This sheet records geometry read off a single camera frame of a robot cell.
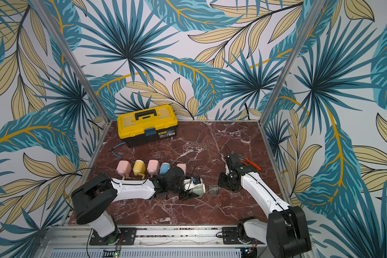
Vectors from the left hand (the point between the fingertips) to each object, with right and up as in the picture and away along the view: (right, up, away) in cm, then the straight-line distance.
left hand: (195, 190), depth 83 cm
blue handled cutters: (-51, +22, +21) cm, 59 cm away
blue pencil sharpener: (-17, +11, +6) cm, 21 cm away
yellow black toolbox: (-32, +34, +11) cm, 48 cm away
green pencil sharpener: (+2, +2, -5) cm, 6 cm away
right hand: (+14, +3, +2) cm, 14 cm away
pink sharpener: (-40, +10, +6) cm, 41 cm away
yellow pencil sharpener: (-31, +10, +6) cm, 33 cm away
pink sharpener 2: (-7, +12, +5) cm, 15 cm away
